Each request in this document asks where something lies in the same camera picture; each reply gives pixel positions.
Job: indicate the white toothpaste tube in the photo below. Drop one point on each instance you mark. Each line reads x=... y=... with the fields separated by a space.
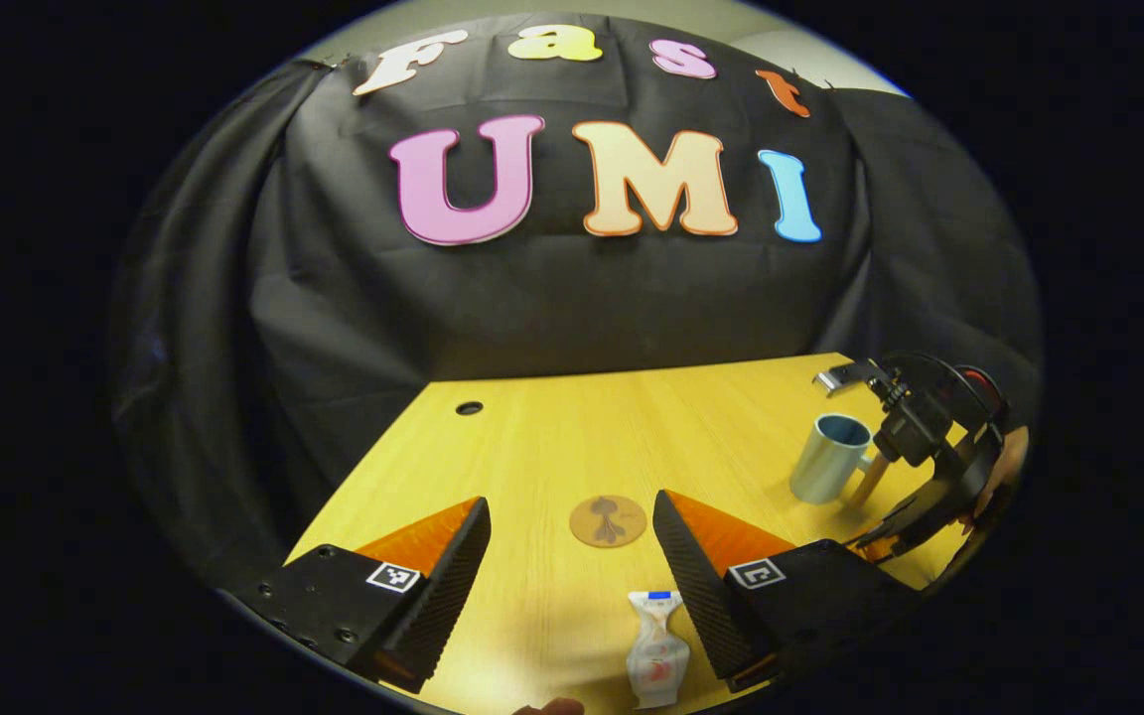
x=656 y=650

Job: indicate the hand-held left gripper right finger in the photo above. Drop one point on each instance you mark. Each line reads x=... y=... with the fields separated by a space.
x=701 y=596

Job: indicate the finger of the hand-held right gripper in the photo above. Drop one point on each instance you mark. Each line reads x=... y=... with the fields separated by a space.
x=855 y=375
x=915 y=521

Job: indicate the black backdrop cloth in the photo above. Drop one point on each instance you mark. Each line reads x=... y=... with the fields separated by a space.
x=582 y=298

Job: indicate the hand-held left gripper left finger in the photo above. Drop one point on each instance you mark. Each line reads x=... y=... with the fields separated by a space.
x=443 y=596

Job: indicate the wooden desktop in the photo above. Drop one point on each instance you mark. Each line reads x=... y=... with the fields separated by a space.
x=552 y=447

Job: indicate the round brown coaster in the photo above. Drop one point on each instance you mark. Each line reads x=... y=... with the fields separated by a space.
x=609 y=521

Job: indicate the light blue cup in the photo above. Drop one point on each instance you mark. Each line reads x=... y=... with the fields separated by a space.
x=820 y=467

